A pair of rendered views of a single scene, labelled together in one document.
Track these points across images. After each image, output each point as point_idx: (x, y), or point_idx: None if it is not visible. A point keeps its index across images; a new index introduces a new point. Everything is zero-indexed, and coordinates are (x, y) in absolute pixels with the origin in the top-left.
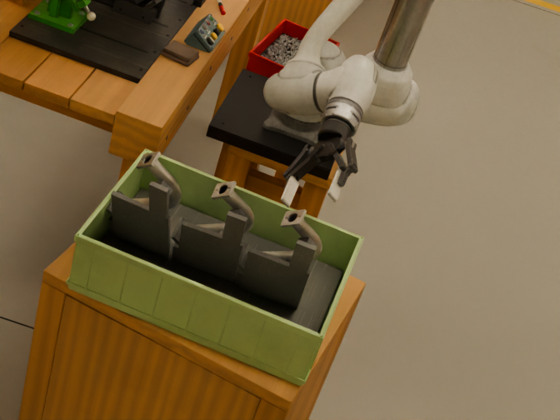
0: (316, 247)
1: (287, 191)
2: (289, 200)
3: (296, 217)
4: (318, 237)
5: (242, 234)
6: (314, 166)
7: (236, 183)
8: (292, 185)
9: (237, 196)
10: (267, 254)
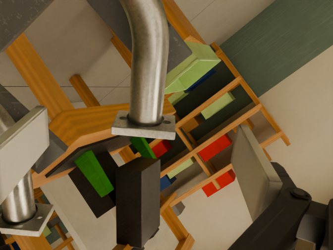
0: (191, 53)
1: (34, 160)
2: (40, 126)
3: (137, 114)
4: (166, 33)
5: (20, 103)
6: (4, 241)
7: (40, 229)
8: (16, 169)
9: (30, 197)
10: (27, 24)
